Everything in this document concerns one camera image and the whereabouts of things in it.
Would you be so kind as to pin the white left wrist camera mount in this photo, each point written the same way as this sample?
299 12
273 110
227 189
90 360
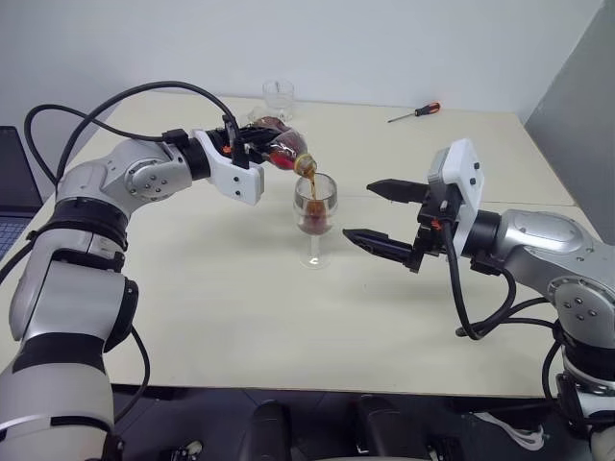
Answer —
240 185

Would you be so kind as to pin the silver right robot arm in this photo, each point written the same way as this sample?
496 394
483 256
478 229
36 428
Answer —
538 240

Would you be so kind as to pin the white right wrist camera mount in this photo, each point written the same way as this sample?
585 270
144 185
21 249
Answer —
463 192

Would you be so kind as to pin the grey partition panel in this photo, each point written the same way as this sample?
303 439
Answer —
576 105

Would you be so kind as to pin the clear wine glass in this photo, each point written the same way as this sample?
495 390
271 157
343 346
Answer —
314 213

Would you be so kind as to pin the clear glass tumbler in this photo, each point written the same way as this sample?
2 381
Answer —
278 98

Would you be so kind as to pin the clear bottle with dark drink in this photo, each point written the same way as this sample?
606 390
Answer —
290 144

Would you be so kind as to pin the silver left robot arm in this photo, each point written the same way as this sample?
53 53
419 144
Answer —
96 182

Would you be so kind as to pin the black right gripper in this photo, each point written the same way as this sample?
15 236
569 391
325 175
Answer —
435 230

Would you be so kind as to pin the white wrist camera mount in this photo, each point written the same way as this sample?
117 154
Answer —
240 185
463 192

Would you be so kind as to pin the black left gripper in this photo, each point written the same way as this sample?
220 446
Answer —
223 141

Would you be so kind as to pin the dark laptop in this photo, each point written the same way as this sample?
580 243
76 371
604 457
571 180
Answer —
14 168

